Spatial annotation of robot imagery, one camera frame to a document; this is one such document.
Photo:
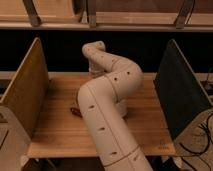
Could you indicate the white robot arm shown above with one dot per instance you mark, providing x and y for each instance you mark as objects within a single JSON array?
[{"x": 100, "y": 102}]

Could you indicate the white paper cup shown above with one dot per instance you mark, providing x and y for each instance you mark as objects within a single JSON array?
[{"x": 122, "y": 107}]

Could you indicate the dark red spoon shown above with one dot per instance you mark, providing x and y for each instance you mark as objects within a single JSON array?
[{"x": 75, "y": 111}]

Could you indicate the left wooden side panel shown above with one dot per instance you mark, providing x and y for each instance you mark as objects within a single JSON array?
[{"x": 23, "y": 98}]

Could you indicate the right dark side panel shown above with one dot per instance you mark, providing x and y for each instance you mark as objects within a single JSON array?
[{"x": 181, "y": 95}]

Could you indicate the wooden back shelf rail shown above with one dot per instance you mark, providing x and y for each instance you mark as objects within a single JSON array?
[{"x": 125, "y": 15}]

